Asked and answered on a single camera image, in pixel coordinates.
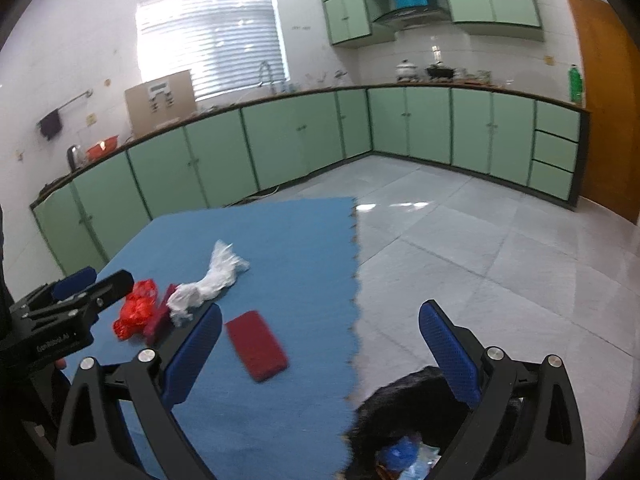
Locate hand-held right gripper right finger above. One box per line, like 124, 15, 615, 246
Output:
418, 300, 587, 480

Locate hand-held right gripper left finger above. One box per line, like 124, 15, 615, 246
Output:
54, 302, 223, 480

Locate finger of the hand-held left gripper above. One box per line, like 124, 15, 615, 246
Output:
12, 266, 98, 313
30, 269, 135, 331

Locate red wrapper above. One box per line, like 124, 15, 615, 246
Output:
112, 280, 160, 341

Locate black trash bag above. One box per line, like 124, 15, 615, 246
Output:
342, 365, 526, 480

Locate dark red packet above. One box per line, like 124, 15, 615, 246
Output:
144, 283, 180, 345

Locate red rectangular sponge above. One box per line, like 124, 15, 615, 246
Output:
225, 310, 290, 383

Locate crumpled clear plastic bag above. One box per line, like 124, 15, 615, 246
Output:
166, 240, 251, 328

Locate blue plastic wrapper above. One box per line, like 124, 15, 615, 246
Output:
375, 435, 423, 471

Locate orange plastic basin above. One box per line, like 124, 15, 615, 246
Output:
85, 135, 120, 161

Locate blue foam mat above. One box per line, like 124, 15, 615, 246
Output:
65, 196, 363, 480

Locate dark hanging cloth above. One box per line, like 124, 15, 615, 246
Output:
39, 110, 63, 141

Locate cardboard box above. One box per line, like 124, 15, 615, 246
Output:
124, 70, 197, 138

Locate green kitchen base cabinets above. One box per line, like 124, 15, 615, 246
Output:
30, 85, 591, 273

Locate metal faucet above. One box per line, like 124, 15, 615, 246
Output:
257, 60, 276, 95

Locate white window blind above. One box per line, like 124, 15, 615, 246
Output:
136, 0, 290, 102

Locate wooden door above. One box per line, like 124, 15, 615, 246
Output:
563, 0, 640, 226

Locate green plastic bottle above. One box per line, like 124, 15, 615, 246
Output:
568, 64, 584, 105

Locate range hood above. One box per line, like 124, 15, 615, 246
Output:
372, 5, 451, 31

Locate metal towel rail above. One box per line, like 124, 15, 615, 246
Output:
36, 89, 94, 126

